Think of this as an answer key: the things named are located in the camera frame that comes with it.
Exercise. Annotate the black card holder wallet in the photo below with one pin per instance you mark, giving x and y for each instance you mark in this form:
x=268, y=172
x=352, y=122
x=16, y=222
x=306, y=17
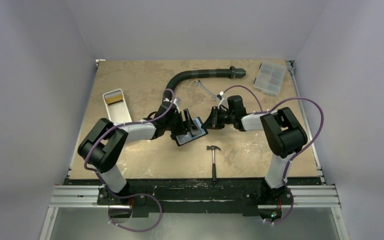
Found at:
x=192, y=135

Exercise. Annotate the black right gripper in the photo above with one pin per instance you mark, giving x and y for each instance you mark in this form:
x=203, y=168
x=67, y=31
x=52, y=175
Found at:
x=217, y=117

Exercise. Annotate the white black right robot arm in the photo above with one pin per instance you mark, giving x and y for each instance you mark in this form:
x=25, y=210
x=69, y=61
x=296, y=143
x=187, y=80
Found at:
x=284, y=134

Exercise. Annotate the black handled hammer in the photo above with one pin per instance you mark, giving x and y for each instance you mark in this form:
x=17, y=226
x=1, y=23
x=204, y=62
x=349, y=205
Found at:
x=213, y=150

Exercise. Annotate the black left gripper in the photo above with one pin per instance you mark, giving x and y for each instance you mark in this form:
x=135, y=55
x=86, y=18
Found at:
x=184, y=127

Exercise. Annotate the white plastic tray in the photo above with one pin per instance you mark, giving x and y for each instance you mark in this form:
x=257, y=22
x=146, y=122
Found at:
x=117, y=113

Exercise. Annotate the silver wrench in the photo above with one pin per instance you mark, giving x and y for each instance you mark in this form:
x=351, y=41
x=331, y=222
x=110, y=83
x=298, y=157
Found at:
x=213, y=96

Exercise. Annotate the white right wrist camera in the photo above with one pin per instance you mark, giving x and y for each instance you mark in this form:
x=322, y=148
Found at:
x=222, y=99

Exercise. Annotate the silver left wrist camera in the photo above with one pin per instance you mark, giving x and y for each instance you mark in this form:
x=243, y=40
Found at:
x=177, y=101

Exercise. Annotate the gold credit card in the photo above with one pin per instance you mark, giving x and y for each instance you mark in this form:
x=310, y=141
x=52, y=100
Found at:
x=114, y=99

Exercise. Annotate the clear plastic organizer box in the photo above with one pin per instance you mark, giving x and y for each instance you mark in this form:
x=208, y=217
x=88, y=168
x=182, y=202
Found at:
x=270, y=78

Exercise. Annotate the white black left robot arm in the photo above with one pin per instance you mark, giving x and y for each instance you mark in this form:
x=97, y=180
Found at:
x=103, y=145

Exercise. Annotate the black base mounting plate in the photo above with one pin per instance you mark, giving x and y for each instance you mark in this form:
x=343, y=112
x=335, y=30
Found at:
x=198, y=196

